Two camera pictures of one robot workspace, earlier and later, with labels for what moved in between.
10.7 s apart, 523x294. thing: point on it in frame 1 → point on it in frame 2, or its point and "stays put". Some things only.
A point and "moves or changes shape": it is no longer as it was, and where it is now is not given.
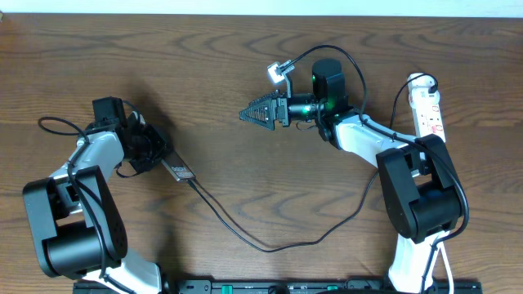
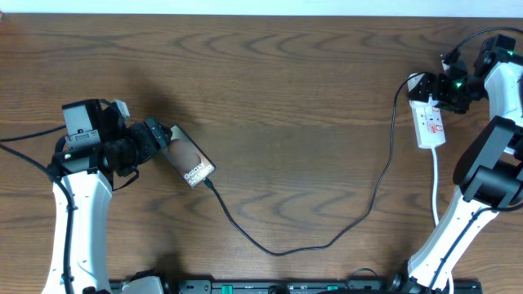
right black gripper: x=277 y=105 → x=426 y=81
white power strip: x=425 y=99 stays put
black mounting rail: x=301 y=287 stays put
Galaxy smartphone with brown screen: x=177 y=167 moves or changes shape
